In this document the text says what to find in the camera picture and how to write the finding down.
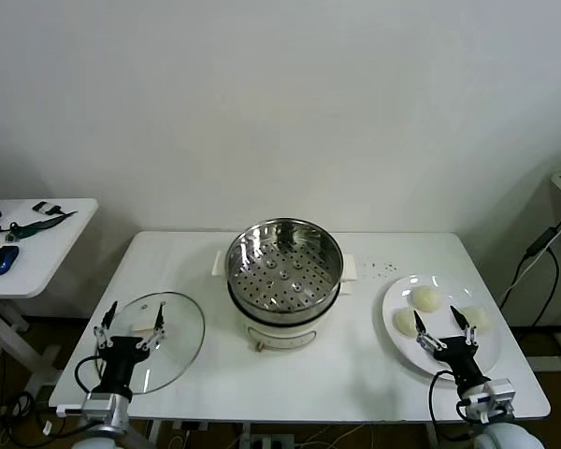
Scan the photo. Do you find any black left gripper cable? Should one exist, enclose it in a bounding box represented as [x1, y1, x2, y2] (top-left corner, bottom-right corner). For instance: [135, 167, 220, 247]
[73, 355, 105, 398]

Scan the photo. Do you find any small black white device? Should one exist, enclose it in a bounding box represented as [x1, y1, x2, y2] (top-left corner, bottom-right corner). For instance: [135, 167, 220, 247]
[31, 200, 63, 216]

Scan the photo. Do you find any large white plate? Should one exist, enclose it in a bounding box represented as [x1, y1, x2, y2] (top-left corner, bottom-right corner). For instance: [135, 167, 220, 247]
[381, 274, 503, 383]

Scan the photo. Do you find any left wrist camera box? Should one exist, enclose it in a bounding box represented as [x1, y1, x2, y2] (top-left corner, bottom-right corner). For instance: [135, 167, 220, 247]
[55, 393, 118, 419]

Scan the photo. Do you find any glass lid with cream handle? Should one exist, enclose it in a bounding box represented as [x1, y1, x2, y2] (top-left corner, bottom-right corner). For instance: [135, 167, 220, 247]
[94, 291, 207, 397]

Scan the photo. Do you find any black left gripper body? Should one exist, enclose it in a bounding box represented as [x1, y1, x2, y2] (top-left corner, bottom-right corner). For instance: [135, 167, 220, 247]
[96, 335, 151, 402]

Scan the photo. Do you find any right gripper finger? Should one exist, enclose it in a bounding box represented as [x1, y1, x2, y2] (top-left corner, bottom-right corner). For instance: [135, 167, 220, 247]
[412, 311, 446, 355]
[449, 305, 480, 350]

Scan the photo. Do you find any white furniture foot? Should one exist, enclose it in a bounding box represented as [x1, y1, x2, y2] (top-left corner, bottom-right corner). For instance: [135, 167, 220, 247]
[525, 331, 561, 373]

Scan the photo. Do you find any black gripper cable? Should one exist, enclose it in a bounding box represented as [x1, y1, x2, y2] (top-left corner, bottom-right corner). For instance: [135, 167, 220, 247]
[73, 355, 105, 398]
[428, 369, 467, 443]

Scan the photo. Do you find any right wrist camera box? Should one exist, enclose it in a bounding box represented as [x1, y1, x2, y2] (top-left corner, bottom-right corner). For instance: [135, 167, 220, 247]
[476, 377, 516, 415]

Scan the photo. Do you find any white steamed baozi bun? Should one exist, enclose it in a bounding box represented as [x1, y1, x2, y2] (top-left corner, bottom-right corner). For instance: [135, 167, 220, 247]
[410, 285, 443, 312]
[460, 306, 491, 334]
[392, 308, 422, 337]

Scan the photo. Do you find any grey power strip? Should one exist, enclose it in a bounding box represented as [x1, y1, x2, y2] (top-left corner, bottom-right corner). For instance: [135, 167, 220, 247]
[240, 432, 295, 449]

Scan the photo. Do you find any small white side table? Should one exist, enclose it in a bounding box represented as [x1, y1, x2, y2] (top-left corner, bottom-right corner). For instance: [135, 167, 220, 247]
[0, 197, 99, 398]

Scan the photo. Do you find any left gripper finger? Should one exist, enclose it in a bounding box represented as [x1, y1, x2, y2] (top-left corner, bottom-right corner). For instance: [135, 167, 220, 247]
[137, 301, 166, 352]
[92, 300, 120, 350]

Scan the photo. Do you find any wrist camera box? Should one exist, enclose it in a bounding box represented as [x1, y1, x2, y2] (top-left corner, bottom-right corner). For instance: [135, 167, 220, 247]
[55, 393, 118, 419]
[476, 377, 516, 415]

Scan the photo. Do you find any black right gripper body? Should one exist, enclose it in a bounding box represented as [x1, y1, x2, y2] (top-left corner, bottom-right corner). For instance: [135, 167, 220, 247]
[432, 335, 492, 387]

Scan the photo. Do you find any perforated steel steamer basket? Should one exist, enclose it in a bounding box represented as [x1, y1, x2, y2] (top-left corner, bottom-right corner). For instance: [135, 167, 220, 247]
[225, 216, 345, 315]

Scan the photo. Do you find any coiled black floor cable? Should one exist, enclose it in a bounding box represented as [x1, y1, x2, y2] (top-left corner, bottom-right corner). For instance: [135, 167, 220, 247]
[0, 390, 37, 425]

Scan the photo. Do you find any black power adapter cable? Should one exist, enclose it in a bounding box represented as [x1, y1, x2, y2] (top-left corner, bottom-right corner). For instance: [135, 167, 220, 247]
[497, 200, 561, 328]

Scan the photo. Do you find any blue computer mouse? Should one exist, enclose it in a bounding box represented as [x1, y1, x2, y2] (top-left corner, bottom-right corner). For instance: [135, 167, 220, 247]
[0, 244, 21, 277]

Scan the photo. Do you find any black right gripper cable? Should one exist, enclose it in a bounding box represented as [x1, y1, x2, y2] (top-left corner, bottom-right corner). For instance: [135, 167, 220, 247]
[428, 369, 467, 443]

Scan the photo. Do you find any white table underframe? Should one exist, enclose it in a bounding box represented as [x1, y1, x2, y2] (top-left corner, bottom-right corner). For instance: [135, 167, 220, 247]
[144, 419, 443, 449]

